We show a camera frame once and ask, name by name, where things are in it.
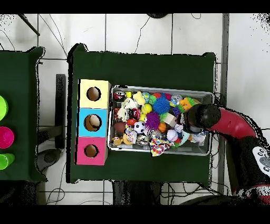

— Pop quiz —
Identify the plain wooden block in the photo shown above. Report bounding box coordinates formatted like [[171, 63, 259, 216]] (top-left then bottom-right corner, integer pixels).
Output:
[[163, 113, 178, 127]]

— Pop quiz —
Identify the white baseball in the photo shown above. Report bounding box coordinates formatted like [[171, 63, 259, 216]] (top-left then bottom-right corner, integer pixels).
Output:
[[166, 129, 178, 142]]

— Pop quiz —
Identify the wooden box with three holes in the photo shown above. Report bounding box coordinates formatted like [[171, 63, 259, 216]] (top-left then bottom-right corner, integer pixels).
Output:
[[74, 79, 112, 166]]

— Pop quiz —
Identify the yellow plush animal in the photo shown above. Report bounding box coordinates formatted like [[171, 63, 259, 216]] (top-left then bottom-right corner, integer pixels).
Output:
[[132, 91, 147, 106]]

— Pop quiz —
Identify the small soccer ball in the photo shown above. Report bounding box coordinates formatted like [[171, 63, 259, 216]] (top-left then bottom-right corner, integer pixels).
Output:
[[133, 120, 146, 134]]

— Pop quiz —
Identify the purple spiky ball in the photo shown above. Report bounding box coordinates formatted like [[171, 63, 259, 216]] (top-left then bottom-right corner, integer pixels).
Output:
[[144, 111, 161, 131]]

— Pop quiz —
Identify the brown monkey plush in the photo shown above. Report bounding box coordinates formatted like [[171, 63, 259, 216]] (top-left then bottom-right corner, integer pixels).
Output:
[[111, 136, 123, 147]]

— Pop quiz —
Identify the dark green tablecloth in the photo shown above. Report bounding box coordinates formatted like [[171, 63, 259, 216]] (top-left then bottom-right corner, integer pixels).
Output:
[[0, 46, 47, 183], [66, 43, 217, 184]]

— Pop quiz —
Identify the orange toy brick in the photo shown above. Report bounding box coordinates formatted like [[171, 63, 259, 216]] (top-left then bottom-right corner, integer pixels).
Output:
[[179, 97, 194, 112]]

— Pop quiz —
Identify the light teal cloth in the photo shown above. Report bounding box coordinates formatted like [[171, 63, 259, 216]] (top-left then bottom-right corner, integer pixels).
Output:
[[179, 129, 190, 146]]

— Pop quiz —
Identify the dark grey oval base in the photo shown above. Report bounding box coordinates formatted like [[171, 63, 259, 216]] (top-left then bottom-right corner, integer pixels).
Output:
[[36, 148, 62, 172]]

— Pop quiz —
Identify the pink plastic cup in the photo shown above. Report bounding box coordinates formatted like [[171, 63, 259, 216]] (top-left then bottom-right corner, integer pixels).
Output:
[[0, 126, 15, 149]]

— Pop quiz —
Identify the bright green plastic cup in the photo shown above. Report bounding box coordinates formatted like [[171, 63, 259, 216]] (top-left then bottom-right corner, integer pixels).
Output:
[[0, 95, 9, 122], [0, 153, 16, 170]]

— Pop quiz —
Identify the black slanted rod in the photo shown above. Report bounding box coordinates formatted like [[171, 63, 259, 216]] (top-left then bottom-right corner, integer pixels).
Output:
[[17, 14, 41, 36]]

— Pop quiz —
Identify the blue stringy rubber ball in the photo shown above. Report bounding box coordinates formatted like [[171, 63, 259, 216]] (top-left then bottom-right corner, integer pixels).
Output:
[[152, 96, 171, 115]]

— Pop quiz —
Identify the silver wire mesh bin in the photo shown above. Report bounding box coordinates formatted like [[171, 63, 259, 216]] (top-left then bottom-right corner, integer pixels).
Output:
[[107, 85, 215, 156]]

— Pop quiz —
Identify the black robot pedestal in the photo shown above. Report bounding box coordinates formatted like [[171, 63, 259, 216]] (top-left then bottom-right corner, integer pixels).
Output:
[[112, 180, 163, 205]]

